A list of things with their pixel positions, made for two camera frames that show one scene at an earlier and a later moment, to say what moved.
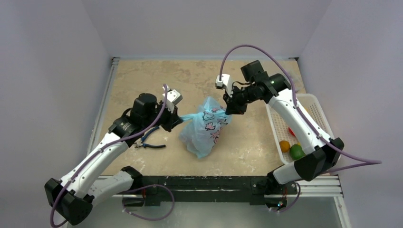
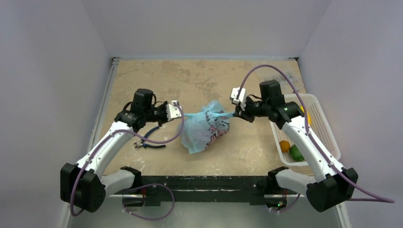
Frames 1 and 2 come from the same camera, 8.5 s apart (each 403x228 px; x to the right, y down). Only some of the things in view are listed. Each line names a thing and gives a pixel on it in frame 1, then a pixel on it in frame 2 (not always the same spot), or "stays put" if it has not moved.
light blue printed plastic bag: x=200 y=132 stays put
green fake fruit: x=296 y=152 stays put
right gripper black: x=235 y=102 to x=247 y=111
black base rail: x=207 y=188 stays put
